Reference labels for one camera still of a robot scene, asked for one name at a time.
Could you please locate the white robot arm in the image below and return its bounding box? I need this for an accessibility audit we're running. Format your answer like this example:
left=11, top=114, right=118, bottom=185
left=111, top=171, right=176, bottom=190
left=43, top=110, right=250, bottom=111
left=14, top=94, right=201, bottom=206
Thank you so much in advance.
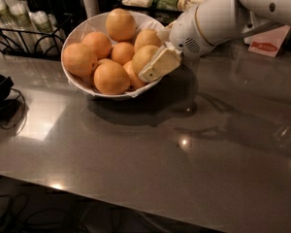
left=137, top=0, right=291, bottom=83

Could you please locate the black device with cable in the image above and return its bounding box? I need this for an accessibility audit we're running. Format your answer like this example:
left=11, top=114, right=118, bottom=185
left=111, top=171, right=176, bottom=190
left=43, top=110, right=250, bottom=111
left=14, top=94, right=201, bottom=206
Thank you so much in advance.
left=0, top=75, right=26, bottom=129

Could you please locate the white red card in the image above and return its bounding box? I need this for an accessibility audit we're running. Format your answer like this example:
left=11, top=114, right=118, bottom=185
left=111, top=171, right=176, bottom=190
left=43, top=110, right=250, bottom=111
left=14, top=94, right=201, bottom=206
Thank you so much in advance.
left=248, top=25, right=290, bottom=57

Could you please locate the green packet stack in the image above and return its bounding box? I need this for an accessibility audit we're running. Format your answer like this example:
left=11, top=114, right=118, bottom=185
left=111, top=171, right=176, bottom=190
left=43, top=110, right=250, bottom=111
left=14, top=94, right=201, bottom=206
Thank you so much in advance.
left=151, top=0, right=178, bottom=11

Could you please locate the white bowl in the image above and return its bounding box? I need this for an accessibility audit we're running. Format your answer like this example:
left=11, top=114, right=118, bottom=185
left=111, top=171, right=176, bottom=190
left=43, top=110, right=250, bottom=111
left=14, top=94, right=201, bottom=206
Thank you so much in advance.
left=61, top=11, right=164, bottom=100

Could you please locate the white cylinder container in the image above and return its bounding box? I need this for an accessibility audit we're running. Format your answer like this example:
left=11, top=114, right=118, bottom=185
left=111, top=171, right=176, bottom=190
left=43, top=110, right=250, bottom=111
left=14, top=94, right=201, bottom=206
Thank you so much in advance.
left=80, top=0, right=101, bottom=19

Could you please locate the lower hidden orange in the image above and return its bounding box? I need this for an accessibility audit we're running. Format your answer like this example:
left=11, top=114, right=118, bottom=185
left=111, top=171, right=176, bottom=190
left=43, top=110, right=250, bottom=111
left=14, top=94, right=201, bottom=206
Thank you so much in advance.
left=124, top=61, right=146, bottom=91

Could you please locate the black wire cup rack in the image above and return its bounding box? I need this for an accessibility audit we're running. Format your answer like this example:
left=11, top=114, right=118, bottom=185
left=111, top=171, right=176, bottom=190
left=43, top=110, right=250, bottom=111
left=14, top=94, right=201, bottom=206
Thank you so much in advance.
left=0, top=14, right=72, bottom=61

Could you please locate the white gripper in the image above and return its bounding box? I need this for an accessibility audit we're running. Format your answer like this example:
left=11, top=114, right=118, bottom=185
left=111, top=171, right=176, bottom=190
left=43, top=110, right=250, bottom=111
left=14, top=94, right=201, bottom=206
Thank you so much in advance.
left=138, top=5, right=215, bottom=83

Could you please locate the white appliance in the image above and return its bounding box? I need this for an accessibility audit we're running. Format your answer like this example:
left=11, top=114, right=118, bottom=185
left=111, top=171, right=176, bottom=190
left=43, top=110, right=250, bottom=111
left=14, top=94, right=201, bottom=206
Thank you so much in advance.
left=242, top=12, right=273, bottom=45

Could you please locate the centre small orange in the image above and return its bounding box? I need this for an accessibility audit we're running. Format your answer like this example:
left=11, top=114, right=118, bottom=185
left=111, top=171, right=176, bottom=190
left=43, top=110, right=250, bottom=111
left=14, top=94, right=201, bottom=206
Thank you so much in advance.
left=111, top=42, right=135, bottom=65

